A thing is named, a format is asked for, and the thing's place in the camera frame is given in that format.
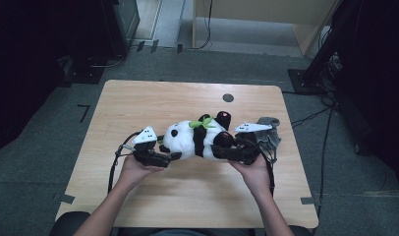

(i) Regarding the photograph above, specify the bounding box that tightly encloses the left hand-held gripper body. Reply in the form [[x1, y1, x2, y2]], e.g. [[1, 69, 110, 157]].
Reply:
[[132, 126, 172, 169]]

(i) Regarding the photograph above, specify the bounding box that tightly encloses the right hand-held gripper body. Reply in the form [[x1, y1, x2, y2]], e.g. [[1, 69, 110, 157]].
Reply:
[[234, 122, 273, 166]]

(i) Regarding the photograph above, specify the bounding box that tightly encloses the panda plush toy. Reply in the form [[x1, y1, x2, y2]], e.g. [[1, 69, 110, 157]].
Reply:
[[159, 110, 236, 162]]

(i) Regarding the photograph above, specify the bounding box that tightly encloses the grey knitted hat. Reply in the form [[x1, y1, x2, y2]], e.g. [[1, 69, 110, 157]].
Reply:
[[256, 116, 282, 155]]

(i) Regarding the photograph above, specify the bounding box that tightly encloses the person's left hand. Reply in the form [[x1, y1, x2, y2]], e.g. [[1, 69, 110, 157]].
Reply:
[[119, 154, 165, 191]]

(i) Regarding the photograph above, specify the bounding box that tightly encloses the person's right hand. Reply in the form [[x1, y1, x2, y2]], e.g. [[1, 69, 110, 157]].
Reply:
[[229, 152, 273, 199]]

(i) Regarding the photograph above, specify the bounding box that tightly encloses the black angled floor tape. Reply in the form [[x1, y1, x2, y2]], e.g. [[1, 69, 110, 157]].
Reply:
[[77, 103, 91, 124]]

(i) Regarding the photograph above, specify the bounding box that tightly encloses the black metal stand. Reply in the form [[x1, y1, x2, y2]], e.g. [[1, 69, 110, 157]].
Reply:
[[287, 0, 356, 96]]

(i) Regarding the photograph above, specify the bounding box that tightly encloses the black chair seat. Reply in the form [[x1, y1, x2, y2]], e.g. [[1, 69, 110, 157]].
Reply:
[[49, 210, 92, 236]]

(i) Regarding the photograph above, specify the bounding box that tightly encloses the black monitor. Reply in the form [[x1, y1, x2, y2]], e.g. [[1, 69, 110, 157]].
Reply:
[[102, 0, 142, 58]]

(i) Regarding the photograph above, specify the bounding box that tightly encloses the light wooden cabinet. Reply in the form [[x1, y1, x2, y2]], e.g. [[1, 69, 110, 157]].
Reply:
[[191, 0, 339, 57]]

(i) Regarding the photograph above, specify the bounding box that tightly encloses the right hand-held gripper cable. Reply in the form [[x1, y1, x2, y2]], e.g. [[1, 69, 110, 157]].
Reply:
[[240, 139, 276, 198]]

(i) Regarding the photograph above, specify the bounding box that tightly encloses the hand-held gripper cable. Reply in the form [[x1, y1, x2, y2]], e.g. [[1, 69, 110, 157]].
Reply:
[[240, 139, 276, 198], [107, 131, 143, 195]]

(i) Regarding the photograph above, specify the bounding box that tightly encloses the left hand-held gripper cable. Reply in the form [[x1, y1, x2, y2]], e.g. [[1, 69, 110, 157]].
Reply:
[[107, 131, 143, 195]]

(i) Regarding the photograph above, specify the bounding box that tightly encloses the black floor cable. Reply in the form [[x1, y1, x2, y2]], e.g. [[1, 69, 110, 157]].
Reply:
[[290, 104, 336, 129], [316, 107, 335, 214]]

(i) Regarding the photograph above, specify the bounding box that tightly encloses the black floor base plate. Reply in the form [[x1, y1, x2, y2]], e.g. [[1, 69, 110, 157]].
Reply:
[[61, 55, 105, 88]]

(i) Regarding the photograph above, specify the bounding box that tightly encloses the tangled cable bundle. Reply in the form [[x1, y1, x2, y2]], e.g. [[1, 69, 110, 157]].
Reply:
[[318, 52, 343, 106]]

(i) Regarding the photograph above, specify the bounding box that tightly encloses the black hanging cable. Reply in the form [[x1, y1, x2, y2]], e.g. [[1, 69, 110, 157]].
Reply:
[[187, 0, 214, 51]]

